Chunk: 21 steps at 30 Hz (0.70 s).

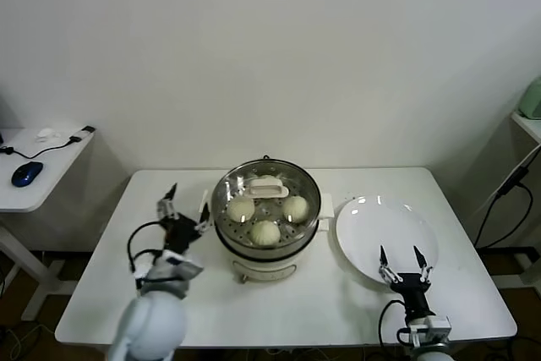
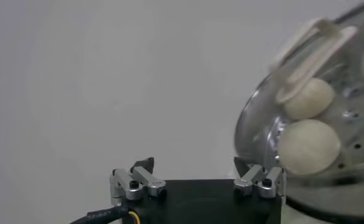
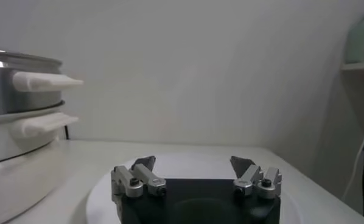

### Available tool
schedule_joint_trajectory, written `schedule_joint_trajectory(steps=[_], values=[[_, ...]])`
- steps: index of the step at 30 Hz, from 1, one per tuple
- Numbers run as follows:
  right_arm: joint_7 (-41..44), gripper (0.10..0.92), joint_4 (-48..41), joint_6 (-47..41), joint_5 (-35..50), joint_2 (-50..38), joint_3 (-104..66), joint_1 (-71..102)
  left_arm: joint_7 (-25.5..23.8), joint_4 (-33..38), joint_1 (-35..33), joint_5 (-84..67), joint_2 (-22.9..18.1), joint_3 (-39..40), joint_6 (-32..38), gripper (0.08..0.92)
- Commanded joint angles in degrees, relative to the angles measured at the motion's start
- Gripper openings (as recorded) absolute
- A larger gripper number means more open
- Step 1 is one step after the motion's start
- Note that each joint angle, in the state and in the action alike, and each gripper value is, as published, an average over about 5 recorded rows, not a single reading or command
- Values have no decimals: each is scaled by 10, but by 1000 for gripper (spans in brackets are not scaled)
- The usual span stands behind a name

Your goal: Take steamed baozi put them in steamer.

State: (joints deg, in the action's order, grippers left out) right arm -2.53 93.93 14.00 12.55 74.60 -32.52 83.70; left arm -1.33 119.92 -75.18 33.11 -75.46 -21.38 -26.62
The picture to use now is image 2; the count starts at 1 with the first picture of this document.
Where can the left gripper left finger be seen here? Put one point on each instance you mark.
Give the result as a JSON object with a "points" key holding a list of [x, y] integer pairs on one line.
{"points": [[130, 188]]}

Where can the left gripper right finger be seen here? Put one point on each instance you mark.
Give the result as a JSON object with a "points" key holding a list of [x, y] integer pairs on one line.
{"points": [[261, 182]]}

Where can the white steamed baozi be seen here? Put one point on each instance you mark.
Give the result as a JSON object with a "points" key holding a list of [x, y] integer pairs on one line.
{"points": [[308, 146], [313, 100]]}

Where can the glass pot lid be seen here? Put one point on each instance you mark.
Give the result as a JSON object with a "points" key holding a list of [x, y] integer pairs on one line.
{"points": [[347, 33]]}

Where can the steel steamer basket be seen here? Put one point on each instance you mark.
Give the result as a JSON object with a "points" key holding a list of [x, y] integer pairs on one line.
{"points": [[337, 194]]}

